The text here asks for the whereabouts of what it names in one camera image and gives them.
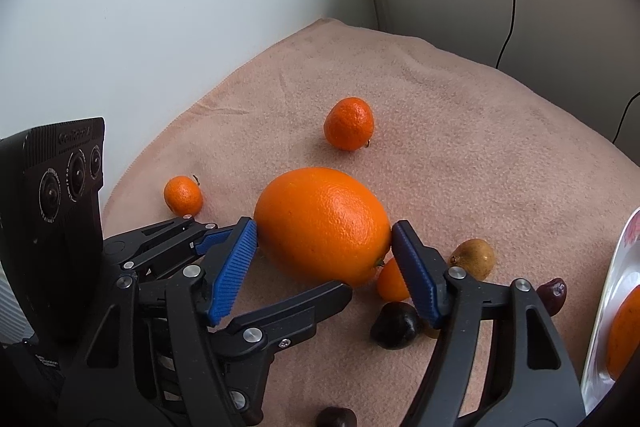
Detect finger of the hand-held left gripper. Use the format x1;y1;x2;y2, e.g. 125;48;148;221
212;281;354;427
102;214;237;278

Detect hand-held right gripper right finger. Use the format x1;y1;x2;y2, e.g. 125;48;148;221
391;221;588;427

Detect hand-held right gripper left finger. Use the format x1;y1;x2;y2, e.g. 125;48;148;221
57;217;259;427

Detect small mandarin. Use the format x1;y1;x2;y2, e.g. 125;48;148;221
163;175;204;217

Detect dark plum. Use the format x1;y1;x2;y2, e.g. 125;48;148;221
370;301;421;351

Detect brown longan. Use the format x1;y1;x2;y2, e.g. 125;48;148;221
449;238;496;282

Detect smooth large orange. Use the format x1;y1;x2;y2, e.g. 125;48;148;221
254;167;392;289

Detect dark cherry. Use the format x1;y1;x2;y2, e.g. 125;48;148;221
315;406;359;427

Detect white floral plate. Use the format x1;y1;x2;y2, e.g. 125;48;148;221
580;207;640;419

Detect orange kumquat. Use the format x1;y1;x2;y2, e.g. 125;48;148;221
376;257;412;303

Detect white ribbed panel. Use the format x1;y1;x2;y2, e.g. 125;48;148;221
0;269;36;345

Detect red cherry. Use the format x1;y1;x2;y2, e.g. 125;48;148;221
536;278;568;317

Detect peach blanket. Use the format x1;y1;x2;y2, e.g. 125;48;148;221
102;17;640;427

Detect rough large orange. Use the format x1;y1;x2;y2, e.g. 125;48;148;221
605;284;640;381

